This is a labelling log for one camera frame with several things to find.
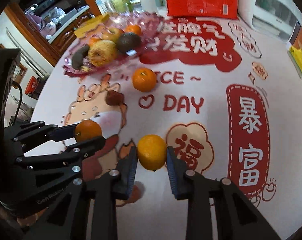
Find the printed pink tablecloth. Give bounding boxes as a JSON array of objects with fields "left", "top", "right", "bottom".
[{"left": 32, "top": 17, "right": 302, "bottom": 239}]

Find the orange mandarin in plate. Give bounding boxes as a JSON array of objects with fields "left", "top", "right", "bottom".
[{"left": 124, "top": 24, "right": 142, "bottom": 36}]

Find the blackened banana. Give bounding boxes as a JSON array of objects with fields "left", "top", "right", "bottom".
[{"left": 72, "top": 44, "right": 90, "bottom": 70}]

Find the white blue paper box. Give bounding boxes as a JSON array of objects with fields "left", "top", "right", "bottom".
[{"left": 95, "top": 0, "right": 108, "bottom": 14}]

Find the dark red wrinkled fruit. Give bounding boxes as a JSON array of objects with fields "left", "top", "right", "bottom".
[{"left": 105, "top": 90, "right": 124, "bottom": 106}]

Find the dark avocado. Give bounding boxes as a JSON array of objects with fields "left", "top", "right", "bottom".
[{"left": 116, "top": 32, "right": 141, "bottom": 54}]

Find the yellow pear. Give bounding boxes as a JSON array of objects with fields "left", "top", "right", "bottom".
[{"left": 88, "top": 40, "right": 118, "bottom": 67}]

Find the yellow tin box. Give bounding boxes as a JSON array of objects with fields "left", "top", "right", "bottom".
[{"left": 73, "top": 14, "right": 110, "bottom": 38}]

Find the white squeeze bottle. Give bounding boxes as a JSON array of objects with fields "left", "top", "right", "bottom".
[{"left": 140, "top": 0, "right": 158, "bottom": 13}]

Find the white water dispenser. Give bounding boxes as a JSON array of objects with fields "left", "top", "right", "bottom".
[{"left": 238, "top": 0, "right": 302, "bottom": 42}]

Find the small orange behind pear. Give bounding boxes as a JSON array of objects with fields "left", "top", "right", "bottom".
[{"left": 88, "top": 36, "right": 101, "bottom": 47}]

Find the pink glass fruit plate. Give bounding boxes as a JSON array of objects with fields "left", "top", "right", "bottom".
[{"left": 63, "top": 12, "right": 164, "bottom": 77}]

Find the red yellow apple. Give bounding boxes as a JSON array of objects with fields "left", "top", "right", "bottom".
[{"left": 102, "top": 27, "right": 124, "bottom": 43}]

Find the yellow tissue pack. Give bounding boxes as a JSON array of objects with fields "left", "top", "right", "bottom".
[{"left": 288, "top": 46, "right": 302, "bottom": 80}]

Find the orange mandarin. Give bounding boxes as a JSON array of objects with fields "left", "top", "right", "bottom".
[
  {"left": 132, "top": 68, "right": 157, "bottom": 92},
  {"left": 124, "top": 24, "right": 142, "bottom": 36}
]

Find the clear glass cup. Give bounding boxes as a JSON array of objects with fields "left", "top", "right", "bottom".
[{"left": 104, "top": 0, "right": 127, "bottom": 29}]

